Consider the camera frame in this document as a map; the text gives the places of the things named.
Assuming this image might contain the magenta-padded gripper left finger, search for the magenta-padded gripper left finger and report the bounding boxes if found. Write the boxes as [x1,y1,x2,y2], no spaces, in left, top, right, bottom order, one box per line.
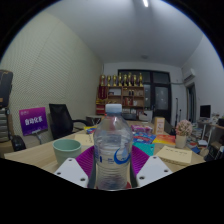
[53,145,98,189]

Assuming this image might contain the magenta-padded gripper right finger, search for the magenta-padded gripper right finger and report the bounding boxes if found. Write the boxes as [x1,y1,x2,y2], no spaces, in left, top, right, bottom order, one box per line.
[129,144,173,188]

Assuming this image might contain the clear plastic water bottle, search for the clear plastic water bottle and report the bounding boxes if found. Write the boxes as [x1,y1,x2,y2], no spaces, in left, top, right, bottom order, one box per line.
[93,103,134,191]

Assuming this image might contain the pale green cup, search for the pale green cup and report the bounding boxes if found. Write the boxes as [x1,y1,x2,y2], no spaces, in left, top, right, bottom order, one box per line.
[52,138,83,167]

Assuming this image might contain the teal book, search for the teal book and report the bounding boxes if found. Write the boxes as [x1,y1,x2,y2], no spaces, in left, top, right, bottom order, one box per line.
[133,142,156,157]

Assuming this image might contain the beige paper pad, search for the beige paper pad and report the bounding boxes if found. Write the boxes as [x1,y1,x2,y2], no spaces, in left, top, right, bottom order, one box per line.
[154,145,193,167]

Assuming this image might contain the orange book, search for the orange book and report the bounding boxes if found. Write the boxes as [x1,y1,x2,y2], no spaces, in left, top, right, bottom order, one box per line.
[152,134,177,147]

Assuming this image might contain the blue printed book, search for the blue printed book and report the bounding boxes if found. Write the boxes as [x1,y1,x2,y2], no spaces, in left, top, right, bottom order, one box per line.
[133,132,157,144]

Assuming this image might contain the pink packet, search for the pink packet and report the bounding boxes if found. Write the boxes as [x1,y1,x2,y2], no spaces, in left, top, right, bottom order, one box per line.
[130,124,153,134]

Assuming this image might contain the small orange carton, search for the small orange carton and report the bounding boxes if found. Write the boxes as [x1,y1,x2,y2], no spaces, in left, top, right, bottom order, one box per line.
[153,116,166,136]

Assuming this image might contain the pink flowers in white pot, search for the pink flowers in white pot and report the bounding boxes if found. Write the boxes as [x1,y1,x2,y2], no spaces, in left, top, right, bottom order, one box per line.
[175,119,194,149]

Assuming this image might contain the black office chair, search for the black office chair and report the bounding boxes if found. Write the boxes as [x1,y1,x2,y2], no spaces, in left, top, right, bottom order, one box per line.
[48,103,94,140]

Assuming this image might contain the purple sign board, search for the purple sign board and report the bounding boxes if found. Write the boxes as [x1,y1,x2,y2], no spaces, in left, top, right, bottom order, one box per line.
[18,106,49,137]

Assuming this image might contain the black tripod stand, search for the black tripod stand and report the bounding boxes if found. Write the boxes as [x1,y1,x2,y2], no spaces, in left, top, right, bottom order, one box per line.
[174,97,183,128]

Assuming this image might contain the long cluttered wooden desk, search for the long cluttered wooden desk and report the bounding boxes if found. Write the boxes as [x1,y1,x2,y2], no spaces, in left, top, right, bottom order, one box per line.
[196,116,224,148]

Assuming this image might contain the dark glass door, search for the dark glass door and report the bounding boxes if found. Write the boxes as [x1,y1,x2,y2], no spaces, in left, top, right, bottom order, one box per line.
[118,69,173,123]

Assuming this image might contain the black computer monitor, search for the black computer monitor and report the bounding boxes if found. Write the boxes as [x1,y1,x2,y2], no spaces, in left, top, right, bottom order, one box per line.
[199,104,212,119]

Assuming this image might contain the wooden shelf unit with trophies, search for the wooden shelf unit with trophies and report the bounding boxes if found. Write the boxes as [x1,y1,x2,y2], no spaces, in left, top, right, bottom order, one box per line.
[95,72,146,118]

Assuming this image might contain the white air conditioner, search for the white air conditioner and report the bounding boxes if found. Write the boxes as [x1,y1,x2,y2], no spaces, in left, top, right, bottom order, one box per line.
[181,68,197,84]

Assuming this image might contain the dark grey bag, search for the dark grey bag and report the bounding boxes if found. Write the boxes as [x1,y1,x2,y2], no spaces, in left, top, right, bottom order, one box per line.
[0,69,14,109]

